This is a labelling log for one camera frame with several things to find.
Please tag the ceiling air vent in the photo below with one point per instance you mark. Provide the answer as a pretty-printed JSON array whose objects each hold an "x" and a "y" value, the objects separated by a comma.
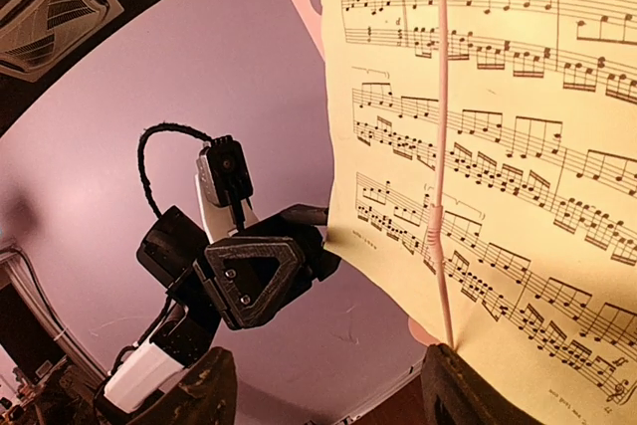
[{"x": 37, "y": 34}]

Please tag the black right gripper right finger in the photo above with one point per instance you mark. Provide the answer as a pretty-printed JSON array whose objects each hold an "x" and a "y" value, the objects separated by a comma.
[{"x": 454, "y": 393}]

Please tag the pink music stand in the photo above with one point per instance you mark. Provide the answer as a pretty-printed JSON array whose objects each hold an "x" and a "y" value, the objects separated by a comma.
[{"x": 311, "y": 18}]

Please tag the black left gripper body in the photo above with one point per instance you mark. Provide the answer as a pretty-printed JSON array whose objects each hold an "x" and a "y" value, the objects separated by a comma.
[{"x": 319, "y": 263}]

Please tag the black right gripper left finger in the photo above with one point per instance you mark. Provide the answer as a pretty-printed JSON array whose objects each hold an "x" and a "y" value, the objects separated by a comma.
[{"x": 209, "y": 390}]

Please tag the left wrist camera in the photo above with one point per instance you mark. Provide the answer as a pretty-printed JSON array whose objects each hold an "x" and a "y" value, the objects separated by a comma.
[{"x": 224, "y": 188}]

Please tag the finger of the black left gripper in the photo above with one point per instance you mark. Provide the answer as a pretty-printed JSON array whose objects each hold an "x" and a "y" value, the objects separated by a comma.
[
  {"x": 306, "y": 215},
  {"x": 251, "y": 277}
]

